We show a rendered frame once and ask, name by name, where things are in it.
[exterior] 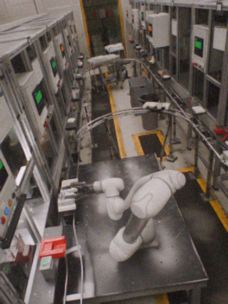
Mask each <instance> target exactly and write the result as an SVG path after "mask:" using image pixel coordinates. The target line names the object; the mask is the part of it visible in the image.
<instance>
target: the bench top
mask: <svg viewBox="0 0 228 304"><path fill-rule="evenodd" d="M159 171H162V167H161V165H160V162H159V160H158V157H157V156H156V154H155V153H152V154H145V155H140V156H132V157H124V159H117V160H109V161H101V162H97V163H89V164H81V165H79V169H78V177H79V178H78V181H79V182H84V181H85V184H86V185H88V184H90V183H94V182H96V181H103V180H105V179H109V178H120V179H122V180H123V185H124V189H123V190H121V191H119V195H120V198H122V200H123V201H125V199H126V197H127V196H128V194H129V192H130V190H131V188H132V187H133V186H134V185H135V182H136V181H137V180H139V179H140V178H143V177H145V176H148V175H150V174H152V173H155V172H159ZM132 213H133V212H132V211H131V208H130V207H129V208H128V209H127V210H125V211H123V212H122V217H121V218H120V219H119V220H112V219H111V218H110V217H109V213H107V208H106V197H105V193H102V194H96V193H95V194H89V195H88V197H85V198H81V199H79V200H78V202H77V209H75V218H76V219H77V221H79V225H74V226H75V233H76V236H77V239H78V243H79V245H80V246H81V249H80V251H81V256H82V261H83V293H84V299H83V301H85V300H93V299H101V298H106V297H110V296H118V295H126V294H131V293H139V292H147V291H152V290H160V289H164V288H168V287H176V286H184V285H189V284H197V283H205V282H208V280H209V279H208V275H207V274H206V272H205V269H204V267H203V264H202V262H201V260H200V257H199V255H198V252H197V249H195V246H194V243H193V241H192V238H191V236H190V235H189V232H188V229H187V227H186V224H185V223H184V220H183V217H182V215H181V212H180V210H179V208H178V205H177V203H176V201H175V198H174V196H173V195H172V196H171V197H170V198H169V200H168V201H167V203H166V204H165V205H164V207H163V208H162V209H161V210H160V211H159V212H158V213H157V215H156V216H154V217H153V223H154V231H155V234H156V239H157V242H158V244H159V246H158V247H150V248H142V249H138V250H136V251H135V252H134V254H133V255H132V256H131V257H129V259H127V260H125V261H121V262H120V261H117V260H115V259H113V257H112V256H111V254H110V252H109V247H110V243H111V241H112V240H113V239H114V237H115V236H116V235H117V234H118V232H119V230H120V229H121V228H123V227H126V225H127V223H128V220H129V218H130V216H131V214H132ZM65 224H66V223H65V220H64V218H63V221H62V225H63V226H64V234H63V236H65V239H66V250H67V249H70V248H73V247H75V246H77V244H76V241H75V236H74V229H73V226H66V227H65ZM191 257H193V259H192V258H191ZM66 258H67V263H68V283H67V292H66V295H67V296H68V295H76V294H80V293H81V261H80V255H79V250H75V251H73V252H71V253H68V254H66ZM180 274H183V277H181V275H180ZM65 280H66V265H65V257H64V258H60V262H59V273H58V284H57V287H56V295H55V304H63V301H62V300H63V295H64V294H65Z"/></svg>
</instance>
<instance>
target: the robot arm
mask: <svg viewBox="0 0 228 304"><path fill-rule="evenodd" d="M184 184H185V177H184V175H183V173H181V172H178V171H176V170H162V171H159V172H155V173H152V174H150V175H148V176H145V177H143V178H140V179H139V180H137V181H136V182H135V185H134V186H133V187H132V188H131V190H130V192H129V194H128V196H127V197H126V199H125V201H123V200H122V198H120V195H119V191H121V190H123V189H124V182H123V180H122V179H120V178H109V179H105V180H101V181H96V182H94V183H90V184H88V185H86V182H85V181H84V182H71V185H68V186H63V187H62V190H65V189H71V188H77V189H81V190H82V191H81V192H80V193H79V194H77V195H66V196H65V200H67V198H74V199H75V200H79V199H81V198H85V197H88V195H89V194H95V193H96V194H102V193H104V194H105V197H106V208H107V213H109V217H110V218H111V219H112V220H119V219H120V218H121V217H122V212H123V211H125V210H127V209H128V208H129V207H130V208H131V211H132V212H133V213H132V214H131V216H130V218H129V220H128V223H127V225H126V227H123V228H121V229H120V230H119V232H118V234H117V235H116V236H115V237H114V239H113V240H112V241H111V243H110V247H109V252H110V254H111V256H112V257H113V259H115V260H117V261H120V262H121V261H125V260H127V259H129V257H131V256H132V255H133V254H134V252H135V251H136V250H138V249H142V248H150V247H158V246H159V244H158V242H157V239H156V234H155V231H154V223H153V217H154V216H156V215H157V213H158V212H159V211H160V210H161V209H162V208H163V207H164V205H165V204H166V203H167V201H168V200H169V198H170V197H171V196H172V195H173V194H174V193H175V192H176V191H177V189H179V190H180V189H181V188H182V187H183V186H184Z"/></svg>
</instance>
